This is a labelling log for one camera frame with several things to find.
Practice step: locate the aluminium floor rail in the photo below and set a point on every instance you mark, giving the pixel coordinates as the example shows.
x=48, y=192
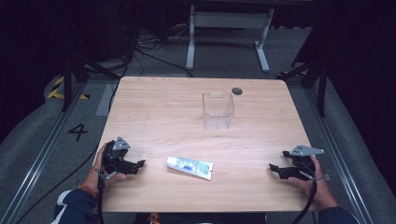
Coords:
x=342, y=168
x=46, y=146

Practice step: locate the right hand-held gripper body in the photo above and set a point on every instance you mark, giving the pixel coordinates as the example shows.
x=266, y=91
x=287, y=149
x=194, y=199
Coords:
x=305, y=165

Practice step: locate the black metal stand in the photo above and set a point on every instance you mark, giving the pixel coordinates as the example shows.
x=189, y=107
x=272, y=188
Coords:
x=67, y=84
x=321, y=90

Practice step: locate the yellow black floor tape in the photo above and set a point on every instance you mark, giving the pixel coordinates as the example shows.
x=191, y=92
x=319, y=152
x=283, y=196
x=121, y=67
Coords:
x=57, y=92

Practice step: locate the clear plastic box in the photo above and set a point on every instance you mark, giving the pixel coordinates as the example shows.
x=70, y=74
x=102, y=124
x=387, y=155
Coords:
x=218, y=113

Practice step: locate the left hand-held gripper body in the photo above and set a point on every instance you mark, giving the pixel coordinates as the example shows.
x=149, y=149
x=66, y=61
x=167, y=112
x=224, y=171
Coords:
x=113, y=155

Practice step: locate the white toothpaste tube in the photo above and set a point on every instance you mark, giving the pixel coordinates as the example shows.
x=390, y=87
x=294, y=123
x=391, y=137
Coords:
x=190, y=167

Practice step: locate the person's right hand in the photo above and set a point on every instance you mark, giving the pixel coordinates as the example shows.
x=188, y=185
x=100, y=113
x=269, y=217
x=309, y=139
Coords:
x=322, y=189

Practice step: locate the person's left hand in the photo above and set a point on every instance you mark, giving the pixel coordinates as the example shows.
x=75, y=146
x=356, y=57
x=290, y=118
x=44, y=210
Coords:
x=93, y=175

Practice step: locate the white metal desk frame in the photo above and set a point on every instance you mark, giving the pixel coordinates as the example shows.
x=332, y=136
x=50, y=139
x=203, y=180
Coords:
x=230, y=20

